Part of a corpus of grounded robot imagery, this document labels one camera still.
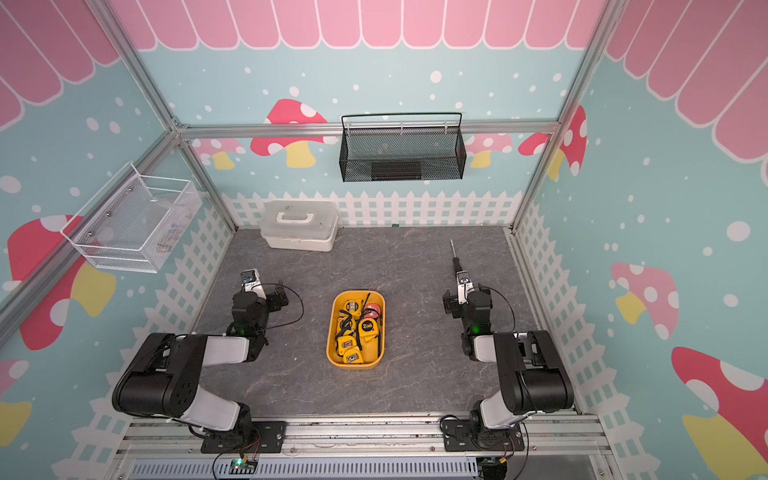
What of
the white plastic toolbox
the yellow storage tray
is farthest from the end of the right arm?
the white plastic toolbox

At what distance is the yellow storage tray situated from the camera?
2.76 feet

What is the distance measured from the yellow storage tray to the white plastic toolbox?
0.74 feet

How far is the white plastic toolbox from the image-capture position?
3.56 ft
